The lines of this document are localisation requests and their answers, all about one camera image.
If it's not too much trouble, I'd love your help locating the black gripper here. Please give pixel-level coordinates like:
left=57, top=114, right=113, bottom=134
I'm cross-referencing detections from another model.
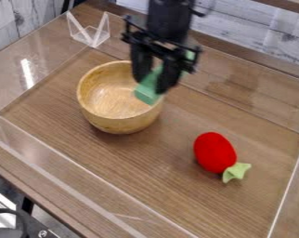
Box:
left=121, top=0, right=203, bottom=95

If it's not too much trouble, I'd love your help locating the green rectangular block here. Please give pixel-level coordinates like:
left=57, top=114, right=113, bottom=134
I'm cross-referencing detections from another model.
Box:
left=135, top=50, right=199, bottom=105

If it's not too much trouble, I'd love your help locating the light wooden bowl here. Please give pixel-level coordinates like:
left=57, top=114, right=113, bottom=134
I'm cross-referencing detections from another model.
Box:
left=77, top=60, right=164, bottom=134

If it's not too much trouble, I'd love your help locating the red plush strawberry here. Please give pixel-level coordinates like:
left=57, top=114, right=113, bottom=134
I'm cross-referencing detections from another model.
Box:
left=193, top=132, right=252, bottom=183

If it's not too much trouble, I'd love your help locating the clear acrylic corner bracket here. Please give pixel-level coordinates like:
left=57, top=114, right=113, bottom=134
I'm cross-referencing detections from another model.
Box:
left=65, top=12, right=111, bottom=48

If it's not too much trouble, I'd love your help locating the clear acrylic tray wall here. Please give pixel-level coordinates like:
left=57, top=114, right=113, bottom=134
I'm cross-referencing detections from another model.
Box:
left=0, top=115, right=199, bottom=238

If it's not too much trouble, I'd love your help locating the black table leg bracket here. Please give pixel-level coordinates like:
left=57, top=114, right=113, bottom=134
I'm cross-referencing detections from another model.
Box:
left=17, top=196, right=72, bottom=238

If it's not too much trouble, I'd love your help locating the black cable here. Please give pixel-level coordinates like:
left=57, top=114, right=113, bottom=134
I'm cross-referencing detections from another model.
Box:
left=0, top=208, right=32, bottom=238

